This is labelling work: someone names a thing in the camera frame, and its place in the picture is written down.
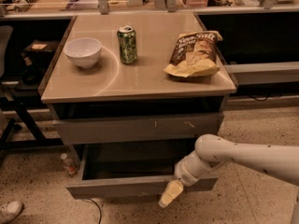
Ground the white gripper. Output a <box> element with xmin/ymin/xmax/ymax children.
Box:
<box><xmin>159</xmin><ymin>162</ymin><xmax>199</xmax><ymax>208</ymax></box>

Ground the grey drawer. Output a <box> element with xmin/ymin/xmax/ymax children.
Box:
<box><xmin>53</xmin><ymin>112</ymin><xmax>224</xmax><ymax>145</ymax></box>
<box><xmin>65</xmin><ymin>142</ymin><xmax>219</xmax><ymax>200</ymax></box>

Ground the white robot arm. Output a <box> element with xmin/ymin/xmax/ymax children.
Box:
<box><xmin>159</xmin><ymin>134</ymin><xmax>299</xmax><ymax>208</ymax></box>

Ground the grey top drawer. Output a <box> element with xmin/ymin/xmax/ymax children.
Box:
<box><xmin>53</xmin><ymin>112</ymin><xmax>224</xmax><ymax>145</ymax></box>

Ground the grey drawer cabinet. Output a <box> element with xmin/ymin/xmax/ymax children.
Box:
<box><xmin>37</xmin><ymin>10</ymin><xmax>239</xmax><ymax>147</ymax></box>

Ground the plastic water bottle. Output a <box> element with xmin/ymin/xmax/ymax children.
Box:
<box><xmin>61</xmin><ymin>153</ymin><xmax>78</xmax><ymax>175</ymax></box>

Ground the brown chip bag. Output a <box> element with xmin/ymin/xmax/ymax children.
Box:
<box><xmin>164</xmin><ymin>31</ymin><xmax>222</xmax><ymax>78</ymax></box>

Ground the green soda can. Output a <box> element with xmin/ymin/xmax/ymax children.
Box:
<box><xmin>117</xmin><ymin>25</ymin><xmax>137</xmax><ymax>64</ymax></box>

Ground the white bowl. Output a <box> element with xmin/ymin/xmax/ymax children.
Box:
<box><xmin>64</xmin><ymin>37</ymin><xmax>102</xmax><ymax>68</ymax></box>

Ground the white sneaker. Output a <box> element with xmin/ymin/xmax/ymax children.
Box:
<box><xmin>0</xmin><ymin>201</ymin><xmax>23</xmax><ymax>224</ymax></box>

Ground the black box with label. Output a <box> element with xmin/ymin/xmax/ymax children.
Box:
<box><xmin>23</xmin><ymin>40</ymin><xmax>59</xmax><ymax>53</ymax></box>

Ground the black power cable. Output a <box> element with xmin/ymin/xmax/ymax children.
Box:
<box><xmin>81</xmin><ymin>198</ymin><xmax>103</xmax><ymax>224</ymax></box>

